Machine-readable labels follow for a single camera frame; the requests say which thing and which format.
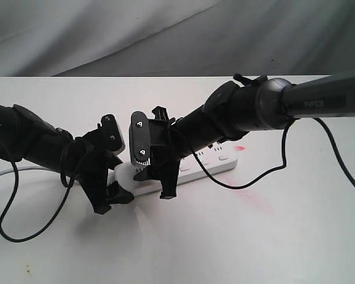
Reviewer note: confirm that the white power strip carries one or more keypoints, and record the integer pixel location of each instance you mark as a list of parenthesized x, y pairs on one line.
[(216, 160)]

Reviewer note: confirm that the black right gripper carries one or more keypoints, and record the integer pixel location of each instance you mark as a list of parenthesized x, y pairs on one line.
[(164, 163)]

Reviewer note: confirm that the grey backdrop cloth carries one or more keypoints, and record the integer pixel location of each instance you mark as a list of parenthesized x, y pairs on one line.
[(176, 38)]

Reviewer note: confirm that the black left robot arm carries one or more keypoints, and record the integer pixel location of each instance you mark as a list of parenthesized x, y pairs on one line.
[(24, 135)]

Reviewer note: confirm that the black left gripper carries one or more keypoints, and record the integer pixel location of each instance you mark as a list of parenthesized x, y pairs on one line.
[(86, 160)]

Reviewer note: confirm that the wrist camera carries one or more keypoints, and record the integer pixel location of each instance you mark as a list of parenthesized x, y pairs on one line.
[(112, 134), (139, 140)]

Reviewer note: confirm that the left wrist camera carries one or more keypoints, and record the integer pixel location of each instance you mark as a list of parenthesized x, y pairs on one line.
[(112, 134)]

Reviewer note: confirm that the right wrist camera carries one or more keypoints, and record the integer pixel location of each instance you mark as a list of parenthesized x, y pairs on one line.
[(139, 140)]

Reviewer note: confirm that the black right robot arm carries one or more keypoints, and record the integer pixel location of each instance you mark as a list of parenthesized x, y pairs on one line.
[(233, 110)]

